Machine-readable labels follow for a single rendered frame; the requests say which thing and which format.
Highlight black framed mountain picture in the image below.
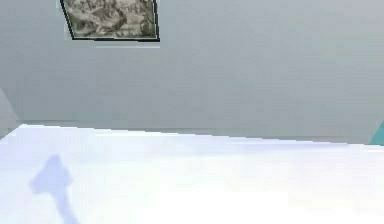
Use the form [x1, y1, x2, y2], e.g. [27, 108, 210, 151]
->
[59, 0, 161, 43]

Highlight teal object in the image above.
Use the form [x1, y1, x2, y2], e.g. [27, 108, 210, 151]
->
[369, 120, 384, 146]

